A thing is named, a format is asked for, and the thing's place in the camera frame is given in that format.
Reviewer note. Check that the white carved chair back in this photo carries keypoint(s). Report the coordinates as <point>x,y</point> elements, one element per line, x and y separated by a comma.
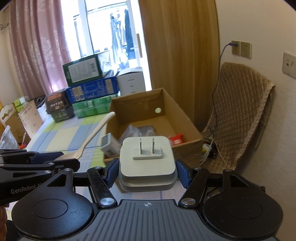
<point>8,111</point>

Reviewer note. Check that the brown cardboard packaging pieces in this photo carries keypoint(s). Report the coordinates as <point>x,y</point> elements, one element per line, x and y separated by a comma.
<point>30,118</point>

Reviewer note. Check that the brown cardboard box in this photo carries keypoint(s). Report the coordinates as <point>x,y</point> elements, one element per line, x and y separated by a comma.
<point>138,104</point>

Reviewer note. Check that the small silver foil pouch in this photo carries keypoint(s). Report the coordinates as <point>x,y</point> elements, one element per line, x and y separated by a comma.
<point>148,131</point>

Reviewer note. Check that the green tissue packs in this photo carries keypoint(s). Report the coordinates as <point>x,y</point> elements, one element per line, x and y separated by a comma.
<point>18,102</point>

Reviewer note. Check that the white carton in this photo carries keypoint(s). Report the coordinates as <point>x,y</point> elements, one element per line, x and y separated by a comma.
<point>131,82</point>

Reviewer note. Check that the red packet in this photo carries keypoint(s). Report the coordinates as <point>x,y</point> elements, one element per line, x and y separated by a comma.
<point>175,139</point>

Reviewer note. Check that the beige plastic spoon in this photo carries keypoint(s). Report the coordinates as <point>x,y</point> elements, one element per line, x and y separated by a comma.
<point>97,132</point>

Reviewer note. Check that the dark instant food box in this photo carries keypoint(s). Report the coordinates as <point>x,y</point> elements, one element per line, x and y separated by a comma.
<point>57,106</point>

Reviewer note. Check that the small white box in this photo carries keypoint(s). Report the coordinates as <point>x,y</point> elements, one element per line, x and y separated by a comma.
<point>109,144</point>

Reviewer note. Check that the power strip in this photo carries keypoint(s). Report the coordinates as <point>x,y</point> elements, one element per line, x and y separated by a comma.
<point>207,148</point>

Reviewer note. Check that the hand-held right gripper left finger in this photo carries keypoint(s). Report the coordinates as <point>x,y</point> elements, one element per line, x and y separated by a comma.
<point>113,171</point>

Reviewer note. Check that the beige wall socket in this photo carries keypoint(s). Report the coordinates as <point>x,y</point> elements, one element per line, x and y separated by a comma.
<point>237,50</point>
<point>245,49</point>

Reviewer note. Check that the quilted brown chair cover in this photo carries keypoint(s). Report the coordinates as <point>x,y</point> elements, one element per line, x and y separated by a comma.
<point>242,104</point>

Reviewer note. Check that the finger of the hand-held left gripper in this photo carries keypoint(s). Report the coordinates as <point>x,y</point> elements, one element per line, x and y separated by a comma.
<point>67,164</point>
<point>46,155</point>

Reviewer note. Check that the hanging clothes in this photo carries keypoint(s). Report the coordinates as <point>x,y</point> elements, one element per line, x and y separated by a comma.
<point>128,27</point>

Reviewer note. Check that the wooden door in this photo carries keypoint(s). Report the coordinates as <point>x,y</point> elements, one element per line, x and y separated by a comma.
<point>180,58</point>

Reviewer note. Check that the blue carton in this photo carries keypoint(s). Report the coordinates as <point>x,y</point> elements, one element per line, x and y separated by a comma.
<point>92,89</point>

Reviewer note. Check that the large silver foil pouch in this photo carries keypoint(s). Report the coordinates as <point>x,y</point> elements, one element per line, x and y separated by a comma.
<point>129,134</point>

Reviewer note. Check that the pink curtain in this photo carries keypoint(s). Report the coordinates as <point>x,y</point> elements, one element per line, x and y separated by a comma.
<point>37,46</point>

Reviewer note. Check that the glass balcony window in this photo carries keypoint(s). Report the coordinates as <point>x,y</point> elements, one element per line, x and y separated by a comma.
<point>92,27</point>

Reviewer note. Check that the white power adapter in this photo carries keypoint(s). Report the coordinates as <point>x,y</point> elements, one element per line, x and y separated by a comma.
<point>148,169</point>

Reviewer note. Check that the green shrink-wrapped carton pack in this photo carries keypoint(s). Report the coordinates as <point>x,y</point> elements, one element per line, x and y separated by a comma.
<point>87,106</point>

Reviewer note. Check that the clear plastic bag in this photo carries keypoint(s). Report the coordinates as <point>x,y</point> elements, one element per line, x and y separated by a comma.
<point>8,139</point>

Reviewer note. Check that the dark green carton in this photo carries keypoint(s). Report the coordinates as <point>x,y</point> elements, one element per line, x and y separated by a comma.
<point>83,68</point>

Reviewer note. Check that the brown printed carton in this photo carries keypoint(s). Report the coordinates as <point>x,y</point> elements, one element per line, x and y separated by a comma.
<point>13,127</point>

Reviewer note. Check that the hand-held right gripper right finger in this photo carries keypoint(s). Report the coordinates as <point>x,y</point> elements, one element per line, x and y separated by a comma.
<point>182,172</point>

